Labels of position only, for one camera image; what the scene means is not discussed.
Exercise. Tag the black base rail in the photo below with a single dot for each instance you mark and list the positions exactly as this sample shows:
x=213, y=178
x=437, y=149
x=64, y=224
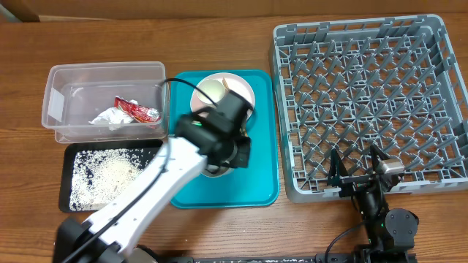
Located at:
x=319, y=258

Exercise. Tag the small pink plate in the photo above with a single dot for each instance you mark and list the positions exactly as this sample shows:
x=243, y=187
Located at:
x=196, y=104

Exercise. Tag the spilled rice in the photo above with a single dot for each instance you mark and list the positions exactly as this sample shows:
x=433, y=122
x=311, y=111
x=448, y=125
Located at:
x=99, y=176

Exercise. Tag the white bowl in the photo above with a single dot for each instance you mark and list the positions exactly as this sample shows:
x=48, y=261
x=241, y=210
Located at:
x=213, y=171

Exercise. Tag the teal plastic tray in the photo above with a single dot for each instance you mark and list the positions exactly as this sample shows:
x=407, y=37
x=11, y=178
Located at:
x=258, y=184

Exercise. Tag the wooden chopstick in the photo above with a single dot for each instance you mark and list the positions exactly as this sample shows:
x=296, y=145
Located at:
x=226, y=86

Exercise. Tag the white tissue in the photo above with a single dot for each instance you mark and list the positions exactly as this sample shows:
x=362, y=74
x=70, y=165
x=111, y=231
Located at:
x=114, y=117

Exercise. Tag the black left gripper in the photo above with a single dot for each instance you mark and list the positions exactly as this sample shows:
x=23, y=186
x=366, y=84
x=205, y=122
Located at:
x=242, y=155

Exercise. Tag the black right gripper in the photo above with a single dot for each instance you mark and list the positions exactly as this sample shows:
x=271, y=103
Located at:
x=337, y=170

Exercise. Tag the cream cup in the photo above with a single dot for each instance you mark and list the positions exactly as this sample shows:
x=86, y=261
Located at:
x=210, y=91

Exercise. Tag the black tray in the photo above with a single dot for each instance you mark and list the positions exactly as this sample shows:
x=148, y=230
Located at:
x=150, y=147

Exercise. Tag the red snack wrapper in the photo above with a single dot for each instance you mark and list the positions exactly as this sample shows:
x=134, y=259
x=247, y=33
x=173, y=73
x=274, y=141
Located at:
x=138, y=112

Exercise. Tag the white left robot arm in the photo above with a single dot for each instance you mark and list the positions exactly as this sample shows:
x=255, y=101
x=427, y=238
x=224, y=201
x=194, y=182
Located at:
x=213, y=136

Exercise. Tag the clear plastic waste bin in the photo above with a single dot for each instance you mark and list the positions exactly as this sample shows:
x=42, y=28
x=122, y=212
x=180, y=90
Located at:
x=75, y=94

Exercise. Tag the large pink plate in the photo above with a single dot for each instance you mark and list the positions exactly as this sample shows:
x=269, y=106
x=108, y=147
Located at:
x=236, y=84

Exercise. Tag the grey plastic dish rack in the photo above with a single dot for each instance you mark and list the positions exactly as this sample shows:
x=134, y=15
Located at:
x=346, y=85

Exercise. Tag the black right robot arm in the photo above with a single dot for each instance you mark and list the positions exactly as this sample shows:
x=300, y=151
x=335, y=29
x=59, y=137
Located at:
x=391, y=232

